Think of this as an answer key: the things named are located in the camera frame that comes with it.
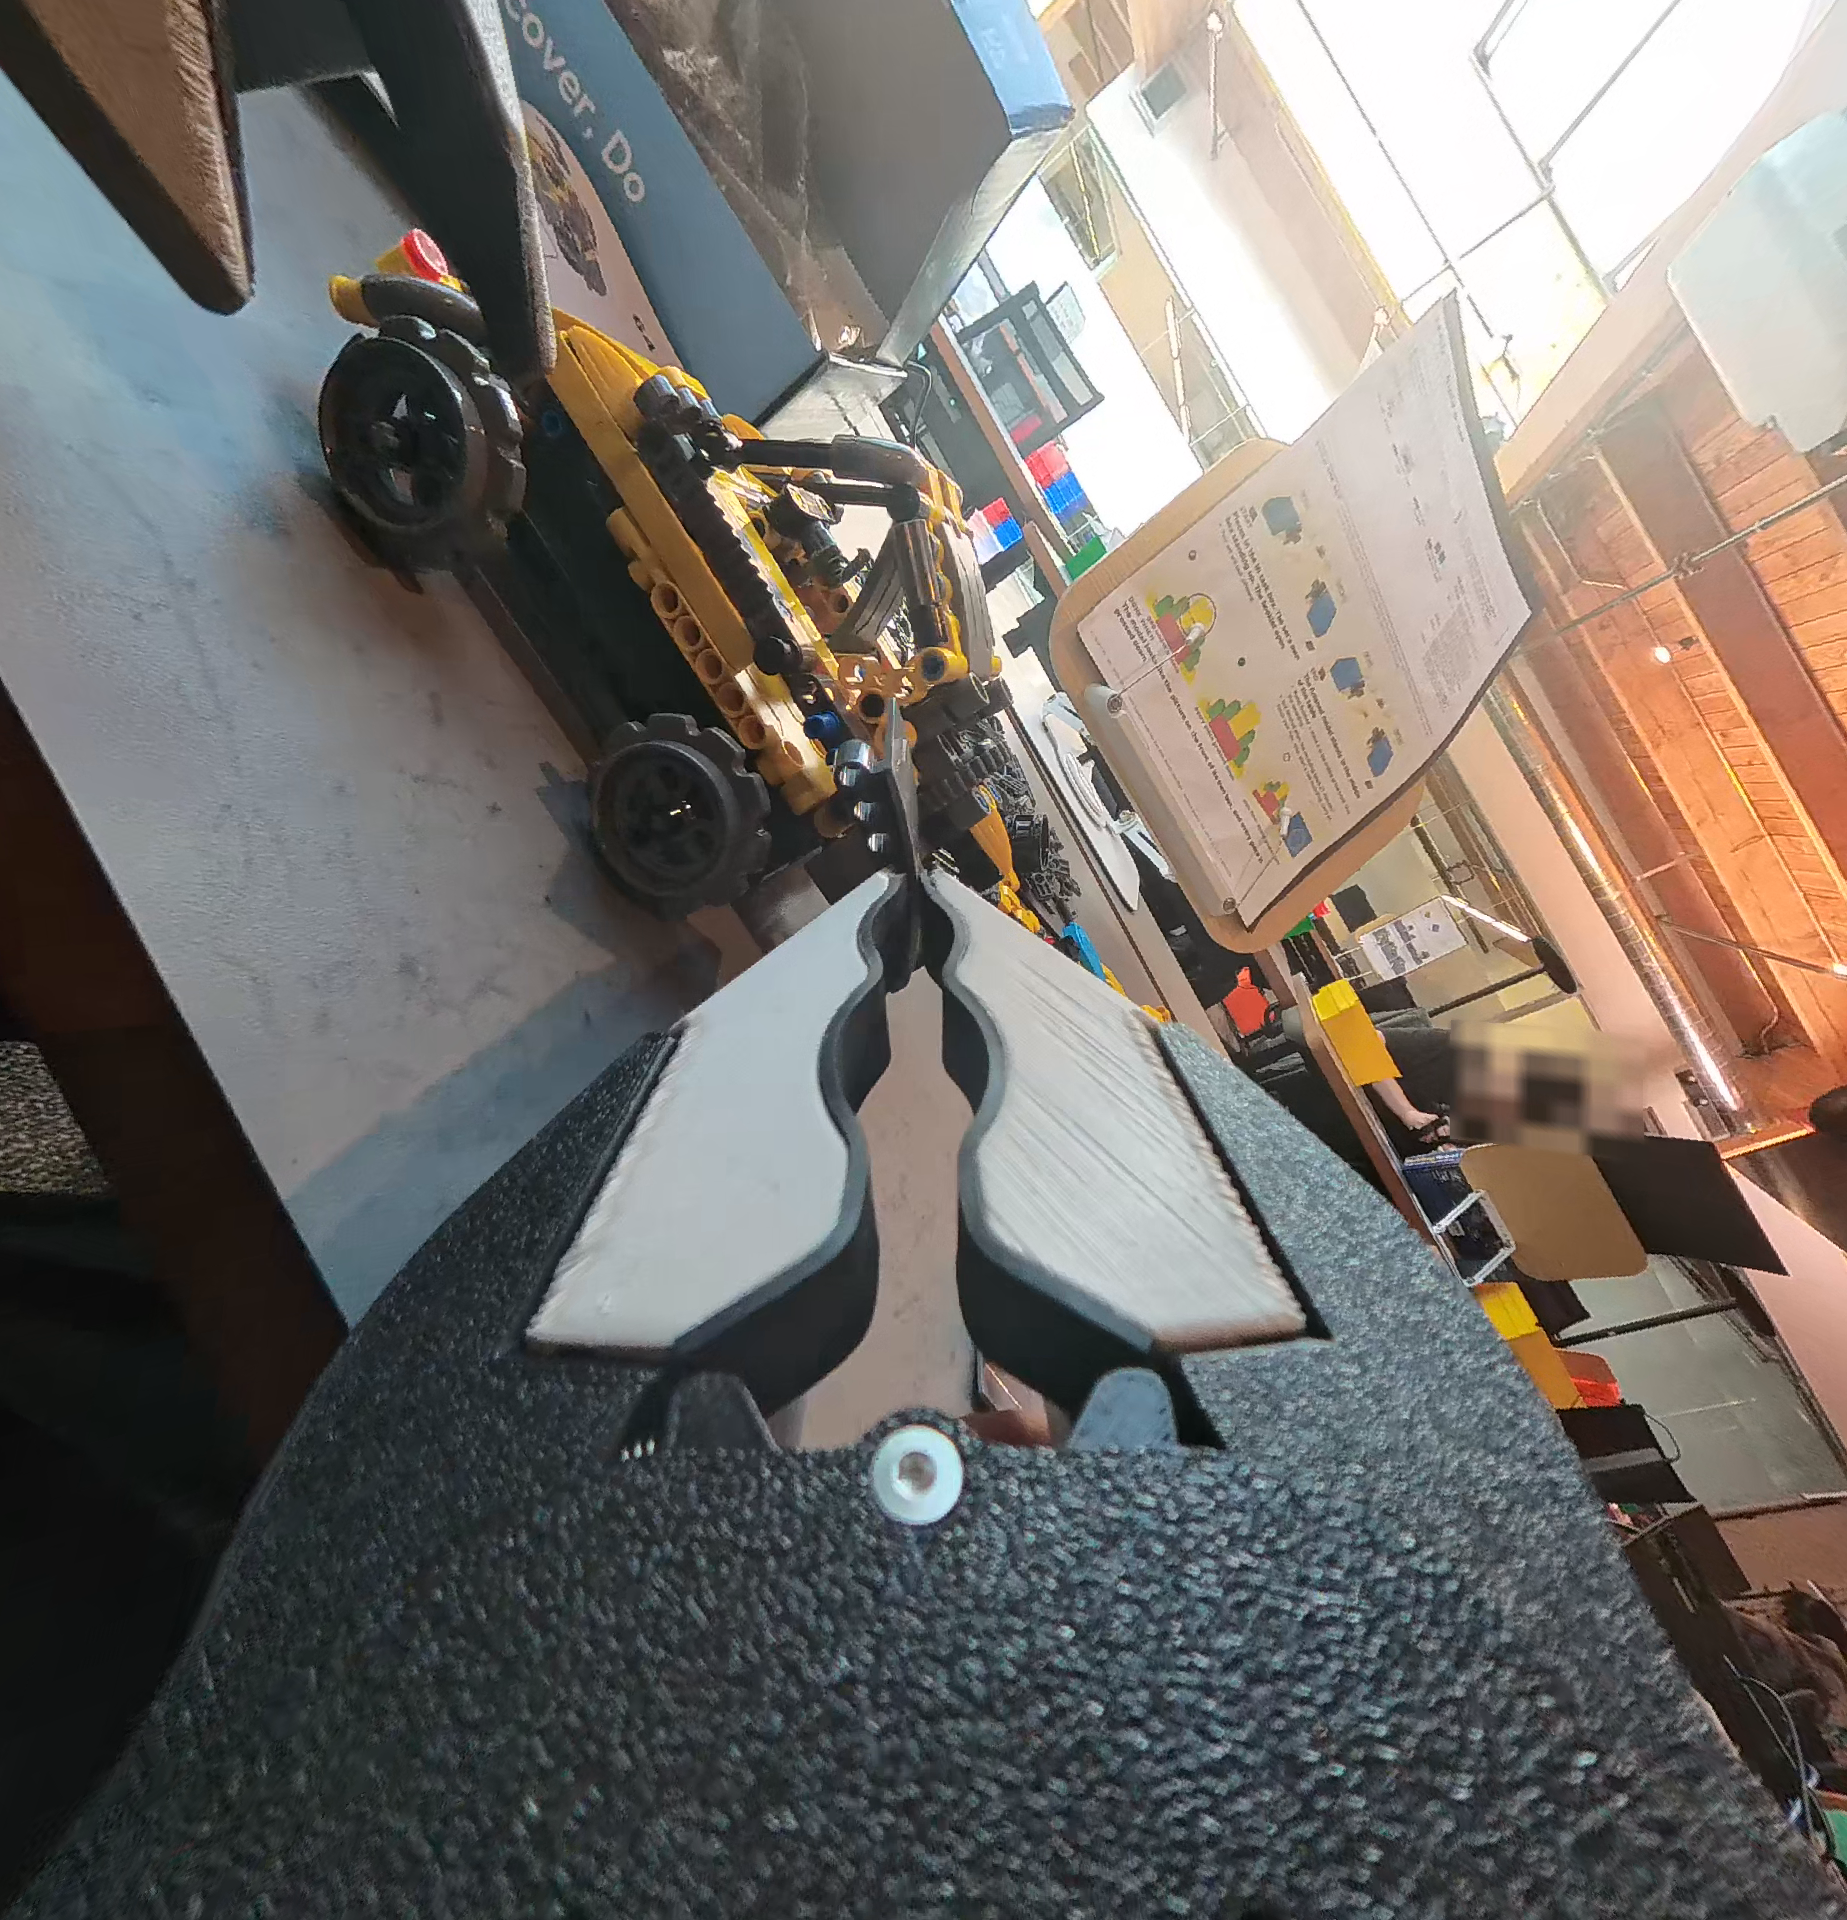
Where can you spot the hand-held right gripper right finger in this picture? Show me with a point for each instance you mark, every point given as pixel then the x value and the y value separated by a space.
pixel 1119 1171

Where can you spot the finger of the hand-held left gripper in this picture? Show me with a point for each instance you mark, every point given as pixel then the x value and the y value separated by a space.
pixel 159 151
pixel 460 151

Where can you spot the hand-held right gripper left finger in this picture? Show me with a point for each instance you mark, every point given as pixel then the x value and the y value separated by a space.
pixel 715 1186

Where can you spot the yellow toy brick vehicle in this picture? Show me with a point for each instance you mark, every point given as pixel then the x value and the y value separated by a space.
pixel 414 436

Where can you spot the grey desk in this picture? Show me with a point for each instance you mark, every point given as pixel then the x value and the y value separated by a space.
pixel 265 751

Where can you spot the orange object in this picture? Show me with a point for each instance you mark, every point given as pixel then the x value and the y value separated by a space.
pixel 1245 1001

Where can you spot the blue cardboard kit box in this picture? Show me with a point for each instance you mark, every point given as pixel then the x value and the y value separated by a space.
pixel 685 225

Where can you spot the yellow storage bin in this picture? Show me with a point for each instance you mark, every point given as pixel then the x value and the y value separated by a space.
pixel 1354 1035

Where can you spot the white stand base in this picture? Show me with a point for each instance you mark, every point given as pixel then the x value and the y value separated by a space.
pixel 1095 810

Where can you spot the small printed sign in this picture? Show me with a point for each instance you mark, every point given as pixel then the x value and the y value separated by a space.
pixel 1410 936

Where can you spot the brown cardboard sheet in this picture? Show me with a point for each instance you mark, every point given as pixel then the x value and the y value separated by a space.
pixel 1554 1216

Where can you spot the brick instruction sheet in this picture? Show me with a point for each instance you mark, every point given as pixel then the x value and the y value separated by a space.
pixel 1314 631

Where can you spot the black sheet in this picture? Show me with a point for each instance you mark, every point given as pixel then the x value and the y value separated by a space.
pixel 1704 1201

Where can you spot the red and blue storage bins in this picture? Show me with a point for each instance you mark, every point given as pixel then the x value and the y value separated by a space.
pixel 1036 501

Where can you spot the person's dark clothed body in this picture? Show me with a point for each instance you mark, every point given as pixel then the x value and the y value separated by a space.
pixel 85 1575

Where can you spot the metal duct pipe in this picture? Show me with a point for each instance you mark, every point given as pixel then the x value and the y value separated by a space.
pixel 1615 915

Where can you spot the white wall unit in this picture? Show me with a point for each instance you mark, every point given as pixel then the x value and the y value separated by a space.
pixel 1780 285

